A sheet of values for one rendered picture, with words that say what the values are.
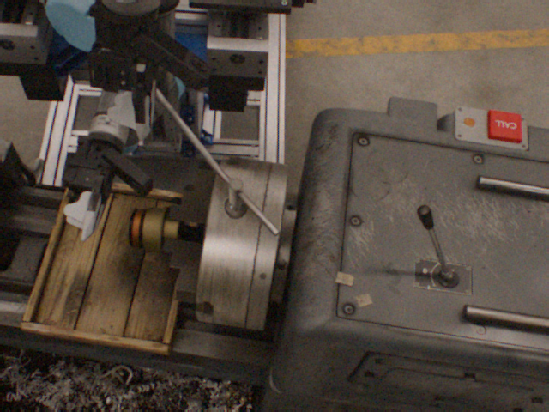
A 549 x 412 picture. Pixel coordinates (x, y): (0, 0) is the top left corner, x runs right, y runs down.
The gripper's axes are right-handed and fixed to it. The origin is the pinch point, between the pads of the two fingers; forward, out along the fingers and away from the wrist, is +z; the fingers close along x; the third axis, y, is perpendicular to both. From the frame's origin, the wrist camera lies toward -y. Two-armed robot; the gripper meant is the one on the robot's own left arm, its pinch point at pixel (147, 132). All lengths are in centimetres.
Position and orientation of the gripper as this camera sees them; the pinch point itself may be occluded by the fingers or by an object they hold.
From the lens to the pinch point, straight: 103.2
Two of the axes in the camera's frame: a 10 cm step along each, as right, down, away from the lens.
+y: -9.9, -1.6, 0.0
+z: -1.2, 7.5, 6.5
